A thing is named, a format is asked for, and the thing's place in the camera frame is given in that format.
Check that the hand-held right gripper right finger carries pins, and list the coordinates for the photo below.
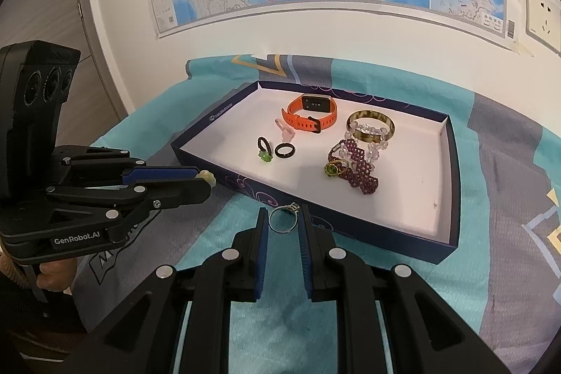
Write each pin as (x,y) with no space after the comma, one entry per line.
(307,251)

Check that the person's left forearm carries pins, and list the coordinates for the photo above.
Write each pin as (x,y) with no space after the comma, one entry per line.
(11,269)

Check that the dark blue shallow box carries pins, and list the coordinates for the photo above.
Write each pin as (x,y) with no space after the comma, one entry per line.
(394,203)

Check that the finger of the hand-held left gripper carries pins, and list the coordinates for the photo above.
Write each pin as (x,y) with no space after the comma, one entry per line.
(175,194)
(162,174)

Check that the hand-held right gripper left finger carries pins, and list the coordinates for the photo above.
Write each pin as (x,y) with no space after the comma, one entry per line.
(263,251)

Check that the blue grey printed tablecloth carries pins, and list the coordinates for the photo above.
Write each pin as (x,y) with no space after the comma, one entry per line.
(482,190)

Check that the orange smart watch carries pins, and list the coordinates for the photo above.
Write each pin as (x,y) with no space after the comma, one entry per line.
(307,123)

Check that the white wall socket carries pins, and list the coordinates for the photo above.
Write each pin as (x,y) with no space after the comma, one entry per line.
(543,17)

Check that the person's left hand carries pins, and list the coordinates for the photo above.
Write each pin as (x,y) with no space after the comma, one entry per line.
(59,275)

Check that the tortoiseshell bangle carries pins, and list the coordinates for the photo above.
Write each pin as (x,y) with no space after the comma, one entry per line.
(391,128)

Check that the grey door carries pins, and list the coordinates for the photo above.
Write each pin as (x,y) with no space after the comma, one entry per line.
(44,6)

